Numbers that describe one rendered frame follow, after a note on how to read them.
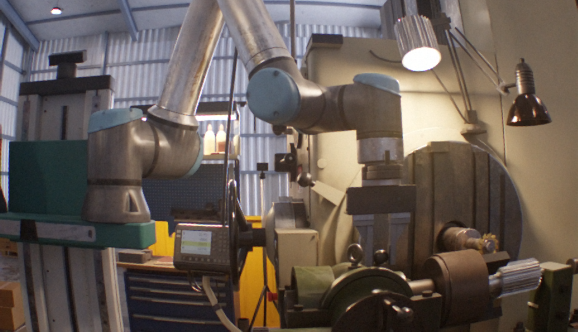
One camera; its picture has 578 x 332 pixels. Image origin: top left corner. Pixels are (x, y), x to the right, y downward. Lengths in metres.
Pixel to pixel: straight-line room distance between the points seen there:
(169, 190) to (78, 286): 2.21
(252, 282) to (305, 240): 2.97
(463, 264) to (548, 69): 0.95
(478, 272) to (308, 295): 0.38
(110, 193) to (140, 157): 0.12
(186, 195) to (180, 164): 2.27
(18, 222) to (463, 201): 1.21
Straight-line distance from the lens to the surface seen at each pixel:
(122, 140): 1.05
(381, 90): 0.83
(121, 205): 1.03
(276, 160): 1.71
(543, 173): 1.62
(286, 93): 0.75
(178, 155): 1.16
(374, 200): 0.83
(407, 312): 0.67
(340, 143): 1.29
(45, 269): 1.42
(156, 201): 3.50
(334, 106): 0.86
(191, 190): 3.43
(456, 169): 1.28
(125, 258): 3.14
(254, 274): 4.12
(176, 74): 1.15
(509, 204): 1.40
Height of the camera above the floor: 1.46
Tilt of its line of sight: 5 degrees up
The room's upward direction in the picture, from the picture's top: 1 degrees counter-clockwise
